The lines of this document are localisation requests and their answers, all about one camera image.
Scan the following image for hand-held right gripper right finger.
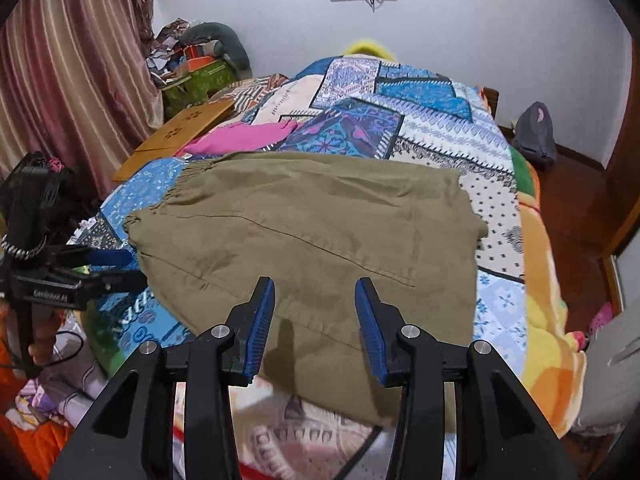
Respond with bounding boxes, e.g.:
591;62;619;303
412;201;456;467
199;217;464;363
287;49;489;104
354;277;581;480

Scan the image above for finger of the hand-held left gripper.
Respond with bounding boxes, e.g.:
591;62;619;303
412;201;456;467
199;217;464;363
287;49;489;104
64;245;134;269
75;270;150;307

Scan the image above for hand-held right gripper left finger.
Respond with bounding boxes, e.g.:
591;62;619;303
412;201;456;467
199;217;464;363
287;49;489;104
48;276;277;480

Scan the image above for olive green pants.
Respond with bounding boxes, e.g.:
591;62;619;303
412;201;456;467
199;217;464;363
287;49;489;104
123;151;489;428

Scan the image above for person's left hand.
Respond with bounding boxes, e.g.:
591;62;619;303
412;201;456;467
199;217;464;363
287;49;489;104
0;302;65;364

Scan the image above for wooden lap board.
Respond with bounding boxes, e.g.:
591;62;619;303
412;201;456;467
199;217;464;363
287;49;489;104
112;98;236;183

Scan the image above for pile of colourful clothes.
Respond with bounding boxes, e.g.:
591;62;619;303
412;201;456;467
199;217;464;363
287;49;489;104
0;310;111;466

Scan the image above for pink cloth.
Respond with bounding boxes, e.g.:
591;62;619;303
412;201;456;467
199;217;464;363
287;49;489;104
172;119;299;157

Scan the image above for orange yellow fleece blanket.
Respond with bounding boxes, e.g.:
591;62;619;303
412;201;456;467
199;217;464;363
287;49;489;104
470;88;587;440

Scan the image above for striped pink curtain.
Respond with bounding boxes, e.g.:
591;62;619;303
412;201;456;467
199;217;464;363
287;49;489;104
0;0;165;201

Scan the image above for green patterned box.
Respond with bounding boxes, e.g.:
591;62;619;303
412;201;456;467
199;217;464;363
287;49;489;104
160;60;241;120

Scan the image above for patchwork printed blanket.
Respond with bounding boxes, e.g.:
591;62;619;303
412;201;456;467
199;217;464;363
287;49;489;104
67;55;529;480

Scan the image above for pink slippers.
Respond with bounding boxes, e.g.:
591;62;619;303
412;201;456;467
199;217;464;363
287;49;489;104
570;302;614;351

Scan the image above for white cabinet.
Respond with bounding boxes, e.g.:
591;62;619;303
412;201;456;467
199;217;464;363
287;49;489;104
570;305;640;436

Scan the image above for grey green pillow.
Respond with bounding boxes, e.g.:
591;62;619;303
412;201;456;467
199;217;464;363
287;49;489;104
180;22;252;79

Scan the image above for grey bag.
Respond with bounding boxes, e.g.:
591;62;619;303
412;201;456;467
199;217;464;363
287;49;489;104
510;101;558;163

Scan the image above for yellow cloth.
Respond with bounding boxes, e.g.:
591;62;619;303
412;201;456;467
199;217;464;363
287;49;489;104
345;38;397;60

